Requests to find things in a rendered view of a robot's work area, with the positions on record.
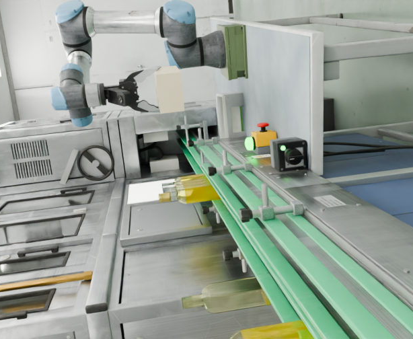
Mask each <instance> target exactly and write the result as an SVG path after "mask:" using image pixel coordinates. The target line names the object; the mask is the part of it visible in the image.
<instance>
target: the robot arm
mask: <svg viewBox="0 0 413 339"><path fill-rule="evenodd" d="M54 14H55V18H56V23H57V26H58V29H59V33H60V35H61V40H62V43H63V47H64V49H65V53H66V56H67V64H65V65H63V66H62V68H61V72H60V73H59V86H56V87H53V88H51V89H50V101H51V104H52V107H53V109H54V110H69V114H70V119H71V120H72V123H73V124H74V125H75V126H78V127H84V126H88V125H89V124H91V123H92V121H93V116H92V112H91V107H92V108H93V109H95V108H96V107H98V106H101V105H103V106H106V105H107V101H106V100H108V102H109V103H111V104H116V105H119V106H123V107H126V106H129V107H131V108H132V109H133V110H136V111H139V112H160V111H159V107H156V106H155V105H152V104H149V103H148V102H147V101H145V100H141V101H138V102H137V100H139V95H138V93H137V89H138V88H139V87H138V86H137V81H138V82H140V83H142V82H143V81H144V80H145V78H146V77H147V76H150V75H151V74H152V73H153V72H155V71H157V70H159V69H160V68H161V66H152V67H148V68H146V69H143V70H140V71H136V72H133V73H131V74H130V75H129V76H128V77H127V78H126V79H119V85H107V86H104V83H99V84H98V83H90V75H89V69H90V67H91V65H92V40H91V38H93V37H94V36H95V35H96V34H158V35H159V36H160V37H161V38H167V40H166V41H164V46H165V51H166V55H167V60H168V63H169V66H177V68H178V69H185V68H192V67H203V66H208V67H214V68H218V69H224V68H225V65H226V52H225V41H224V37H223V33H222V31H221V30H217V31H214V32H212V33H210V34H207V35H206V36H203V37H196V16H195V10H194V8H193V6H192V5H191V4H189V3H188V2H185V1H181V0H172V1H168V2H166V3H165V5H164V6H161V7H159V8H158V10H156V11H96V10H94V9H93V8H92V7H91V6H85V5H84V3H83V2H82V1H80V0H72V1H67V2H65V3H62V4H61V5H59V6H58V7H57V8H56V9H55V12H54Z"/></svg>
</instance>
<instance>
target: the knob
mask: <svg viewBox="0 0 413 339"><path fill-rule="evenodd" d="M302 159H304V156H303V155H302V154H301V152H300V151H299V150H298V149H295V148H292V149H289V150H288V151H287V152H286V153H285V160H286V162H287V163H288V164H291V165H297V164H299V163H300V162H301V160H302Z"/></svg>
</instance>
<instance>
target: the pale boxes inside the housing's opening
mask: <svg viewBox="0 0 413 339"><path fill-rule="evenodd" d="M143 140H144V143H150V142H157V141H168V136H167V131H162V132H156V133H145V134H143ZM158 157H159V156H157V157H150V158H149V161H150V167H151V173H153V172H163V171H169V170H178V169H179V161H178V157H177V155H176V154H173V155H163V157H162V158H161V159H160V160H154V159H156V158H158Z"/></svg>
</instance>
